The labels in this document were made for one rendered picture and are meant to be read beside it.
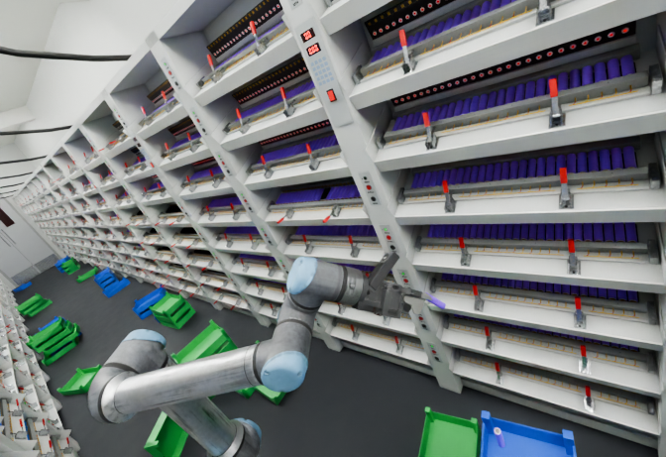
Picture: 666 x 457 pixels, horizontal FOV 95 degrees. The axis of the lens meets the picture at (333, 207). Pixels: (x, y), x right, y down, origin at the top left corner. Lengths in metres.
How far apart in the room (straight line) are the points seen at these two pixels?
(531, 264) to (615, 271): 0.17
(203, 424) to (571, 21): 1.45
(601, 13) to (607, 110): 0.18
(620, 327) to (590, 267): 0.21
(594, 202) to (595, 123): 0.19
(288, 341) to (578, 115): 0.76
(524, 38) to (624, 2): 0.14
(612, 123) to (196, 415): 1.38
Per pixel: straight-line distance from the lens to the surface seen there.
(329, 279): 0.72
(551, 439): 1.12
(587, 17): 0.74
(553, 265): 1.02
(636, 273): 1.01
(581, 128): 0.79
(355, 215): 1.11
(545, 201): 0.90
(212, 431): 1.38
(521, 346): 1.34
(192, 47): 1.50
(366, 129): 0.93
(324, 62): 0.90
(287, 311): 0.78
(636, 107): 0.80
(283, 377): 0.72
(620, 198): 0.89
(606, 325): 1.15
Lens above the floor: 1.43
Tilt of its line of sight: 22 degrees down
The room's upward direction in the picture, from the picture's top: 25 degrees counter-clockwise
